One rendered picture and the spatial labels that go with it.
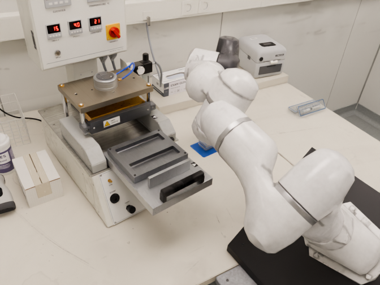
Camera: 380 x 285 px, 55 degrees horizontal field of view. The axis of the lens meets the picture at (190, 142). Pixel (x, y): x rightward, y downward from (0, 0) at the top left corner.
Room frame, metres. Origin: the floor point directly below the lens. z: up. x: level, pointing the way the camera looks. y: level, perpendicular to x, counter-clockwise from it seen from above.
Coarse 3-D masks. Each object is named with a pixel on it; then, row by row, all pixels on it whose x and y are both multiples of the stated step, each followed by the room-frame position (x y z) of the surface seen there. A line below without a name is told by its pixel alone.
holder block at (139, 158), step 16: (128, 144) 0.92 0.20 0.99; (144, 144) 0.95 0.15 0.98; (160, 144) 0.93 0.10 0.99; (176, 144) 0.94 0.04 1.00; (128, 160) 0.84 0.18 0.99; (144, 160) 0.86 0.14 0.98; (160, 160) 0.87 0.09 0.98; (176, 160) 0.87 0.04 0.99; (128, 176) 0.79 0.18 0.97; (144, 176) 0.79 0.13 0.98
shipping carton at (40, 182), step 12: (24, 156) 1.00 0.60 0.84; (36, 156) 1.01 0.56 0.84; (48, 156) 1.01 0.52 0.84; (24, 168) 0.94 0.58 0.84; (36, 168) 0.95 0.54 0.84; (48, 168) 0.95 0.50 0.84; (24, 180) 0.88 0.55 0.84; (36, 180) 0.88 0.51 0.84; (48, 180) 0.89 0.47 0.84; (60, 180) 0.91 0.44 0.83; (24, 192) 0.85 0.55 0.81; (36, 192) 0.86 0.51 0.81; (48, 192) 0.88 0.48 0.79; (60, 192) 0.90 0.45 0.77; (36, 204) 0.85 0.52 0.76
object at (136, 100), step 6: (138, 96) 1.12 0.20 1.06; (120, 102) 1.07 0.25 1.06; (126, 102) 1.08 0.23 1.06; (132, 102) 1.08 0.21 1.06; (138, 102) 1.08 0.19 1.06; (144, 102) 1.09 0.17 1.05; (102, 108) 1.03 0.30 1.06; (108, 108) 1.03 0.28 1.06; (114, 108) 1.03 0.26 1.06; (120, 108) 1.04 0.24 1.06; (126, 108) 1.05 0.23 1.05; (90, 114) 0.99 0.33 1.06; (96, 114) 0.99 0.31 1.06; (102, 114) 0.99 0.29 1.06; (108, 114) 1.00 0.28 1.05
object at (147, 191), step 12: (108, 156) 0.88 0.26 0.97; (168, 168) 0.80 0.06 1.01; (180, 168) 0.83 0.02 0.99; (192, 168) 0.86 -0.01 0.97; (144, 180) 0.79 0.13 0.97; (156, 180) 0.77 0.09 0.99; (168, 180) 0.79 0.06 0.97; (204, 180) 0.80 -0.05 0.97; (132, 192) 0.76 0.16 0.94; (144, 192) 0.74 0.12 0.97; (156, 192) 0.74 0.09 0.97; (180, 192) 0.75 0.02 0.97; (192, 192) 0.77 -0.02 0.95; (144, 204) 0.71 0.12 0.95; (156, 204) 0.69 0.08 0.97; (168, 204) 0.71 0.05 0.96
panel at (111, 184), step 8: (104, 176) 0.85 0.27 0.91; (112, 176) 0.86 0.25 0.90; (104, 184) 0.84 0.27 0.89; (112, 184) 0.85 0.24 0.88; (120, 184) 0.87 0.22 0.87; (104, 192) 0.83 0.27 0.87; (112, 192) 0.84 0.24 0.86; (120, 192) 0.85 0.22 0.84; (128, 192) 0.87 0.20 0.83; (120, 200) 0.84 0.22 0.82; (128, 200) 0.85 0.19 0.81; (136, 200) 0.87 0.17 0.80; (112, 208) 0.81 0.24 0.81; (120, 208) 0.83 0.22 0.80; (136, 208) 0.85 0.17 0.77; (144, 208) 0.87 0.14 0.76; (112, 216) 0.80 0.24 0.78; (120, 216) 0.81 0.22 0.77; (128, 216) 0.82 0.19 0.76
